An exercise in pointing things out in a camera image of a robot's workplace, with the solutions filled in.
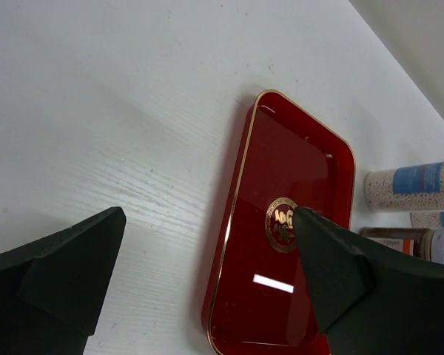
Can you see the white bead bottle silver cap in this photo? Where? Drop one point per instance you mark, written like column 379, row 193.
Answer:
column 408, row 189

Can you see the red lacquer tray gold rim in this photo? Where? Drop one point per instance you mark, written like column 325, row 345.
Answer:
column 256, row 300

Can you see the brown spice jar white lid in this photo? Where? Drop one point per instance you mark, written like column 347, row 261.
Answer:
column 426, row 244

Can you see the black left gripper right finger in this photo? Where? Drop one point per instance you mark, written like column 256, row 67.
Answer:
column 368, row 298

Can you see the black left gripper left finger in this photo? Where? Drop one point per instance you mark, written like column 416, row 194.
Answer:
column 52, row 290

